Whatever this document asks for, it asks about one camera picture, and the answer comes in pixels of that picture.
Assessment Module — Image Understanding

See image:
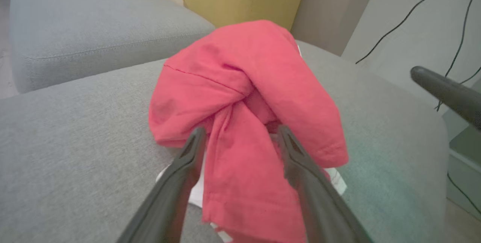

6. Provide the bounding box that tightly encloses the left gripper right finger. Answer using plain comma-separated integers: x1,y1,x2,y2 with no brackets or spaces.
277,125,373,243

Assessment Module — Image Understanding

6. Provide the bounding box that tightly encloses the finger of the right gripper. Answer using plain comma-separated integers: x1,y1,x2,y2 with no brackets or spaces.
410,66,481,131

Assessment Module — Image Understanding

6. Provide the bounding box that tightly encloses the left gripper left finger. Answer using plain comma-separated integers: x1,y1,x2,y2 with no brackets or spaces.
116,127,207,243

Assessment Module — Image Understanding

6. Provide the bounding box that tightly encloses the red garment with white stripes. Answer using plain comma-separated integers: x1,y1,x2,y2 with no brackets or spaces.
148,19,349,243

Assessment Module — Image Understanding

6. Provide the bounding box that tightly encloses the large grey sofa seat cushion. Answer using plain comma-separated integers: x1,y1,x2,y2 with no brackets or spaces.
0,40,449,243

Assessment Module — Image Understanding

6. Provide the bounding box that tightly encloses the right wrist camera black cable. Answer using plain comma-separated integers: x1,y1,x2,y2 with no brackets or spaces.
435,0,481,112

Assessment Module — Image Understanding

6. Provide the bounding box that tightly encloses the thin black cable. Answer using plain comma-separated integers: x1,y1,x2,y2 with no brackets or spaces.
355,0,457,65

